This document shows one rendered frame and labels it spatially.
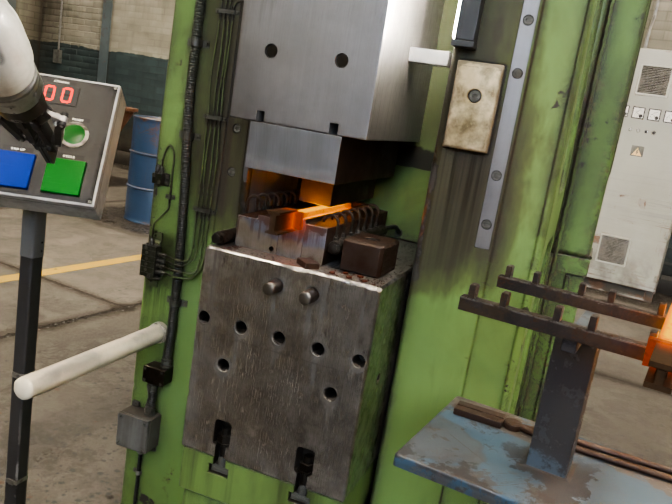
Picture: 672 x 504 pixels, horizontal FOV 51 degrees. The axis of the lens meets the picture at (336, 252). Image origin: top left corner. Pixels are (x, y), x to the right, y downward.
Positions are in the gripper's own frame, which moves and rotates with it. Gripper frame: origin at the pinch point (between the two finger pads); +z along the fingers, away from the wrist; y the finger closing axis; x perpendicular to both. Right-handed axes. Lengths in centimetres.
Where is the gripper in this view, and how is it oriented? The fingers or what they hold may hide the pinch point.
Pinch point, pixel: (47, 148)
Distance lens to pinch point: 139.4
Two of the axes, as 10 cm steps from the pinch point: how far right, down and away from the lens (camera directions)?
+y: 9.9, 1.4, 1.0
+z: -1.4, 3.0, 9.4
